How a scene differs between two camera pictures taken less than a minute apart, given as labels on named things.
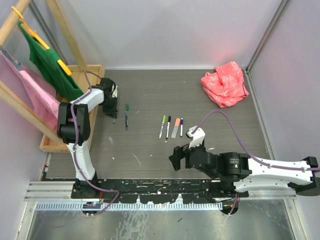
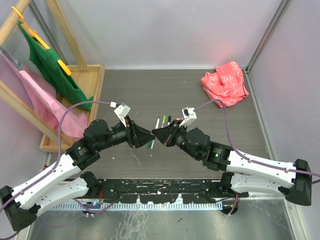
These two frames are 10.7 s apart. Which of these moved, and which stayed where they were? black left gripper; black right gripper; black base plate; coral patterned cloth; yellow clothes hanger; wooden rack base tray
Moved: black left gripper; black right gripper
Stayed: wooden rack base tray; yellow clothes hanger; coral patterned cloth; black base plate
